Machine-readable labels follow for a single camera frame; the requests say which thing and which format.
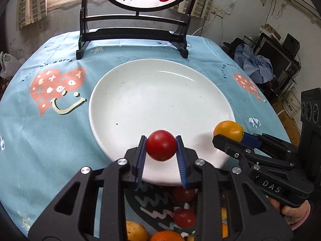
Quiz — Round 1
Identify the yellow orange tomato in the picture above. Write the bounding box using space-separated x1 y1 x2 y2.
213 120 244 143

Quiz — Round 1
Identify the small red cherry tomato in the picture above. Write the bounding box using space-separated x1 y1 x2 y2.
145 130 177 162

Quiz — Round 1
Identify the large orange mandarin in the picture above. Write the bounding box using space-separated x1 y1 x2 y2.
150 231 184 241

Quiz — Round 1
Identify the yellow spotted mango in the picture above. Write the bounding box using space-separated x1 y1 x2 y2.
126 221 148 241

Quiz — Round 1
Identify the right hand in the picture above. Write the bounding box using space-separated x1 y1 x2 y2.
268 197 311 230

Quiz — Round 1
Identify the red cherry tomato on table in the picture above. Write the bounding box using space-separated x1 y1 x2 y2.
173 186 195 203

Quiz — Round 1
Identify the white plastic bucket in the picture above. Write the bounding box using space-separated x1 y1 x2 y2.
282 87 301 118

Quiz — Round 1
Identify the white ceramic plate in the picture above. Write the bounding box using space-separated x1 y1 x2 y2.
88 58 236 187

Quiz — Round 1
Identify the orange fruit on table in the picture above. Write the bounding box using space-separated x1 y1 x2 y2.
221 223 229 238

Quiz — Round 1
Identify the blue clothes pile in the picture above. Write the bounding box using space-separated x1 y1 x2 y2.
234 44 275 84

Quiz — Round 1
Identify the black metal shelf rack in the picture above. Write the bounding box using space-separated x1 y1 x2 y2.
244 33 301 96

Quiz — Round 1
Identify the light blue patterned tablecloth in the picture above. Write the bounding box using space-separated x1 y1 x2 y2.
1 32 288 236

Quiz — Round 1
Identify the right checkered curtain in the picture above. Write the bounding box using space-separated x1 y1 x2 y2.
171 0 214 20

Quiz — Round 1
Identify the checkered curtain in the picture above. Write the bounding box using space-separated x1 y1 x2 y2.
171 0 214 20
16 0 47 31

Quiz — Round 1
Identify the white air conditioner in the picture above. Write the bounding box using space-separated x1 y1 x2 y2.
291 0 320 21

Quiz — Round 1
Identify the black framed round painting screen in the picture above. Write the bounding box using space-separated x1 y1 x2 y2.
76 0 196 60

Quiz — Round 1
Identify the white plastic bag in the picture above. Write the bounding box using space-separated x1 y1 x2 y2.
0 51 22 81

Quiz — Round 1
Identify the left checkered curtain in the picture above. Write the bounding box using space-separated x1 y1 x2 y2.
16 0 47 31

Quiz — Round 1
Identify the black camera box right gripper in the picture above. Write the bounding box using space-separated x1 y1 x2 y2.
300 88 320 154

